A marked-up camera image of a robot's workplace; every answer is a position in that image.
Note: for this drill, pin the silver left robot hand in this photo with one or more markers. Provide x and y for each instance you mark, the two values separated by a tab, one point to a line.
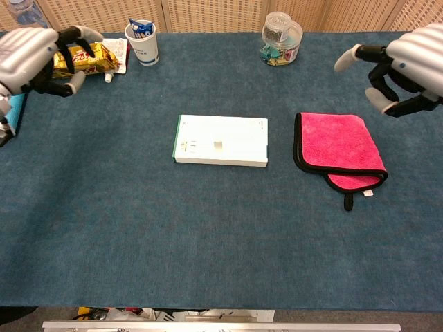
24	55

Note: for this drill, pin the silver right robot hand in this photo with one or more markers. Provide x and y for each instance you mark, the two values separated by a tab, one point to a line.
415	52

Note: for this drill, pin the white box green edge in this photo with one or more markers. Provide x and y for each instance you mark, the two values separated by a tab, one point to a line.
242	138

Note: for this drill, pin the small green paper strip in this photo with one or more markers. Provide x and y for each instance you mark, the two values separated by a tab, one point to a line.
218	147

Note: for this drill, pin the clear plastic water bottle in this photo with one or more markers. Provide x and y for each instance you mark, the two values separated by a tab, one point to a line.
27	14

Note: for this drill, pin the blue rolled tube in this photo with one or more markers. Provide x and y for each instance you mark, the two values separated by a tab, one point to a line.
17	110

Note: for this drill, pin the yellow snack bag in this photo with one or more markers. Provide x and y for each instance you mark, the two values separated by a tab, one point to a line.
100	57

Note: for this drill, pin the white spouted pouch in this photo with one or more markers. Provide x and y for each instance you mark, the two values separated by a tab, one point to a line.
116	46

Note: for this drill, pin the blue snack packet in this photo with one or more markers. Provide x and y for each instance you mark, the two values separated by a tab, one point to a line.
140	29

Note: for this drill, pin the pink cloth black trim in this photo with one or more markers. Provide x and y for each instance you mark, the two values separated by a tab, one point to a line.
335	141

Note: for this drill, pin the white paper cup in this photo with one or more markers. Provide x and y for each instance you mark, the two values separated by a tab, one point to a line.
147	48

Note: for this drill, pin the clear jar of binder clips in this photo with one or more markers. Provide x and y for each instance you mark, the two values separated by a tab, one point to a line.
280	55

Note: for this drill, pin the small clear jar of pins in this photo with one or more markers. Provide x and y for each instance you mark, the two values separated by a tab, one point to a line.
277	20

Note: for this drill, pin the wicker folding screen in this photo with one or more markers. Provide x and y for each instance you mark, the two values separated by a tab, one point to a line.
214	14

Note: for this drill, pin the blue felt table mat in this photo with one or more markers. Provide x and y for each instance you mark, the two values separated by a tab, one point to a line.
207	224

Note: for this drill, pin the white plastic bag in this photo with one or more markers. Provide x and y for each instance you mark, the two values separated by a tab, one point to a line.
121	314

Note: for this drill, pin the aluminium profile rail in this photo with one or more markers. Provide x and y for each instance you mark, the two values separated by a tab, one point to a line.
221	326

